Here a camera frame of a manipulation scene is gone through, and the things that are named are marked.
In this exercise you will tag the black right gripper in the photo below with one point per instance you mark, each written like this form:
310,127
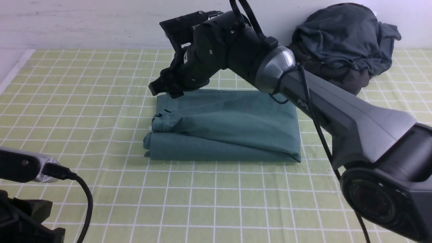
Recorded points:
190,70

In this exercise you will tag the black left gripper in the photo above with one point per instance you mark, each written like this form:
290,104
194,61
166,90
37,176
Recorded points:
21,221

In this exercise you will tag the green long sleeve shirt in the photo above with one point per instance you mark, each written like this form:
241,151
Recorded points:
223,125

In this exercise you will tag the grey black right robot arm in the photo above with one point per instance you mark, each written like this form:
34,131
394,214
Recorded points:
386,153

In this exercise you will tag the green checkered tablecloth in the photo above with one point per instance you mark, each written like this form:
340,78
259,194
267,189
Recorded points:
90,109

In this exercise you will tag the dark brown crumpled garment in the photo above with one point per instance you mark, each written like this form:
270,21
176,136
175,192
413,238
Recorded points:
344,77

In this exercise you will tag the dark teal crumpled garment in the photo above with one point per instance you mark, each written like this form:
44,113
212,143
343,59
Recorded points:
348,34

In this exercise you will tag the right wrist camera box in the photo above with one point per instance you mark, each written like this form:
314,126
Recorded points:
179,30

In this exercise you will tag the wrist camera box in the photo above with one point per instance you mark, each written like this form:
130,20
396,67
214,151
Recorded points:
24,166
179,30

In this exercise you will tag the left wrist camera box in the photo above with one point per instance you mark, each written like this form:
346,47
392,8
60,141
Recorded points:
24,166

